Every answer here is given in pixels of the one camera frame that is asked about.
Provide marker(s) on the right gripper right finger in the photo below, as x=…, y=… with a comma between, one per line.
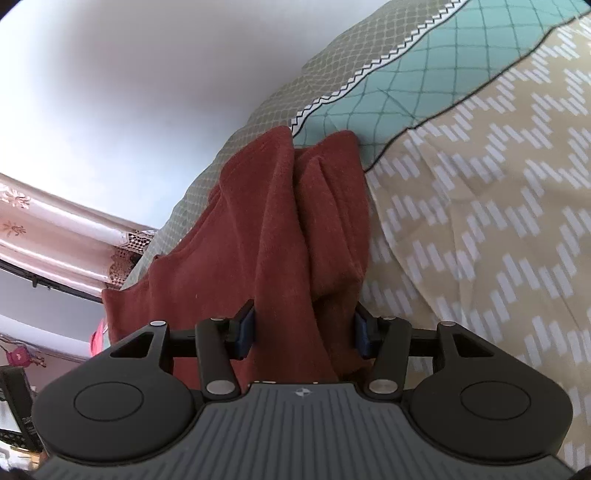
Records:
x=387, y=343

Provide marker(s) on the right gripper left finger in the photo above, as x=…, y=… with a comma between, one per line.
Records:
x=218, y=342

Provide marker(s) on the dark red sweater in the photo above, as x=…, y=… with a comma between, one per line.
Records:
x=285, y=228

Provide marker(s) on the red clothes pile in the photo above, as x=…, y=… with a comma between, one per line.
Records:
x=99, y=340

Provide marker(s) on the pink lace curtain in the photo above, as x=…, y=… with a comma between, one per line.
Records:
x=66, y=243

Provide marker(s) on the patterned bed quilt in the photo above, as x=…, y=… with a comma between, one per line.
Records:
x=474, y=124

